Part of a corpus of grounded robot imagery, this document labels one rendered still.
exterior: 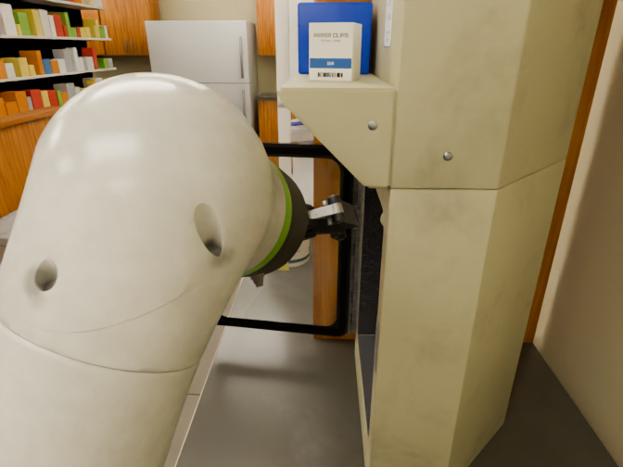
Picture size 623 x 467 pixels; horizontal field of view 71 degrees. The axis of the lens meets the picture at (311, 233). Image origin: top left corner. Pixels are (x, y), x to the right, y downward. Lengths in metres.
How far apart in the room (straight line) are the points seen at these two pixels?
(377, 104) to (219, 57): 5.04
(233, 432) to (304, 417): 0.13
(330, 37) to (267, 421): 0.63
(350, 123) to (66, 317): 0.32
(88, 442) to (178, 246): 0.09
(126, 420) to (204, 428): 0.63
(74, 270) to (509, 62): 0.40
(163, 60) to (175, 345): 5.47
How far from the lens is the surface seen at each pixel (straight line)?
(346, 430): 0.82
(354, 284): 0.87
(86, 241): 0.18
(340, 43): 0.52
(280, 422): 0.83
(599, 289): 0.95
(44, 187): 0.20
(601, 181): 0.95
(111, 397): 0.20
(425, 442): 0.68
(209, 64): 5.49
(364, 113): 0.44
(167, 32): 5.61
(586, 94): 0.93
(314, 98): 0.44
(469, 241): 0.50
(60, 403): 0.20
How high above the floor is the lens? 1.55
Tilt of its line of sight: 23 degrees down
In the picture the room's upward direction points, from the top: straight up
